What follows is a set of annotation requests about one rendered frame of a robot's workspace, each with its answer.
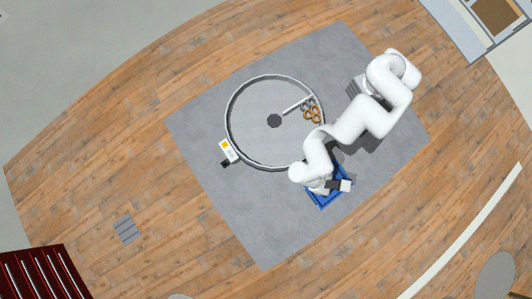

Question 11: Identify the blue crate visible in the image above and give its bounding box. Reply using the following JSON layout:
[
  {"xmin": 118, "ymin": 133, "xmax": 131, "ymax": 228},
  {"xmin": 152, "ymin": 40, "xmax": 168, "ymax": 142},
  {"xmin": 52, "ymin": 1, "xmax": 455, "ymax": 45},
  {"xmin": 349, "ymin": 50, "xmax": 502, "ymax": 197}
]
[{"xmin": 300, "ymin": 159, "xmax": 350, "ymax": 210}]

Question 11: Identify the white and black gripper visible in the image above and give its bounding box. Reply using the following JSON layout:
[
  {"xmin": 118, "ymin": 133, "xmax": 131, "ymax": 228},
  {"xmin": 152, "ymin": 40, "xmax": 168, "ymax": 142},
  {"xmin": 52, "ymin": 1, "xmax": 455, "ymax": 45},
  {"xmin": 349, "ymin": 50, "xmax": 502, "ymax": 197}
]
[{"xmin": 308, "ymin": 173, "xmax": 334, "ymax": 198}]

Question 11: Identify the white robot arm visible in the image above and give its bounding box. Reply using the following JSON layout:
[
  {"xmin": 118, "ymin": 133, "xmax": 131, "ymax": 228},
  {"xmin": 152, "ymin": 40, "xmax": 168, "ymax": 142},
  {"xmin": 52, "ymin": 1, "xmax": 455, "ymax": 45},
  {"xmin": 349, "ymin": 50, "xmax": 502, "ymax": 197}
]
[{"xmin": 288, "ymin": 48, "xmax": 422, "ymax": 189}]

